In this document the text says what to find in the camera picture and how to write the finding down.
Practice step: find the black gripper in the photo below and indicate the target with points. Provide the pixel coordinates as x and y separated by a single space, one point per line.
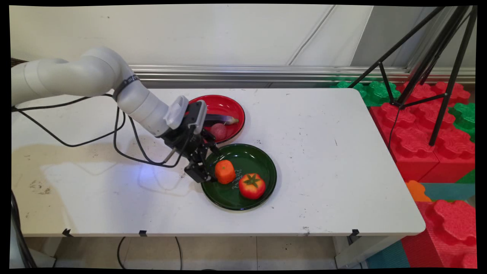
184 141

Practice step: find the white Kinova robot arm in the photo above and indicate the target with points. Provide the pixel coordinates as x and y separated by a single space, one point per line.
95 74

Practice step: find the orange toy carrot piece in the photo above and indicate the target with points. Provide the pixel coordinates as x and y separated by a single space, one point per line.
225 172

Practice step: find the pink toy peach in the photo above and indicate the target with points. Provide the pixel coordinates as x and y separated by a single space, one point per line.
218 132

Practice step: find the purple toy eggplant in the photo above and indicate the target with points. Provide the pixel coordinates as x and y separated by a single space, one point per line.
222 120

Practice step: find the dark green round plate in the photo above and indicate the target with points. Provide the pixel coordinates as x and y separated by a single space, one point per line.
247 156

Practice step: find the red toy tomato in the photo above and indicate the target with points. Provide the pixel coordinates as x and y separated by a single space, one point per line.
252 187

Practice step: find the red round plate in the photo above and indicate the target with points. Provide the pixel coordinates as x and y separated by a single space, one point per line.
228 106

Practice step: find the black table edge clip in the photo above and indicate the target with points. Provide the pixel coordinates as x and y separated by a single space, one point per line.
66 232
354 234
142 233

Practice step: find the green foam block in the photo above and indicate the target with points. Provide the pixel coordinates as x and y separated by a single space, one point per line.
465 116
374 92

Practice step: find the white table leg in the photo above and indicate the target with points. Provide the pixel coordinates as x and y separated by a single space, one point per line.
361 253

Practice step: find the large red foam block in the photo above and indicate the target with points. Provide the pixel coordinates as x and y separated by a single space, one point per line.
414 148

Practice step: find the orange foam piece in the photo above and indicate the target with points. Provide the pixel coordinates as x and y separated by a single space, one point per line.
417 191

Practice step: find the teal foam mat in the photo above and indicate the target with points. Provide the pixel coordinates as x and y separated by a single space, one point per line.
451 191

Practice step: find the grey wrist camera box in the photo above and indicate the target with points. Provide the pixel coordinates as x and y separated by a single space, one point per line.
186 112

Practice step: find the silver metal wall rail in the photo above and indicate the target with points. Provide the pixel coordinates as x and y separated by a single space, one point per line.
266 72

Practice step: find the black camera tripod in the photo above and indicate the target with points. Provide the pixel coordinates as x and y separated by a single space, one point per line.
441 49

